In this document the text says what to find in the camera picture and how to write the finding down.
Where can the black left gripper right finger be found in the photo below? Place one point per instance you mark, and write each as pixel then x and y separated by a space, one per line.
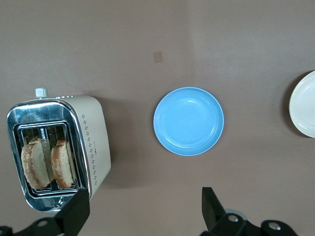
pixel 212 211

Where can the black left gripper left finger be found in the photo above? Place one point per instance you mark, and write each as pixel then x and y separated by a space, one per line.
pixel 73 216

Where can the toasted bread slice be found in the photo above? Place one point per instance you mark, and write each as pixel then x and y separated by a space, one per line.
pixel 34 164
pixel 61 164

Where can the blue plate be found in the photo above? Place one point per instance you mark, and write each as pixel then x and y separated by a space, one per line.
pixel 188 121

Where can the beige plate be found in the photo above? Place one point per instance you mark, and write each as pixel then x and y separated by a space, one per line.
pixel 305 108

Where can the beige and chrome toaster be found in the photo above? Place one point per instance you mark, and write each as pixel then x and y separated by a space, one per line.
pixel 96 137

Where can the small brown tape patch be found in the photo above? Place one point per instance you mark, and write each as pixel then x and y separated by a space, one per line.
pixel 157 56

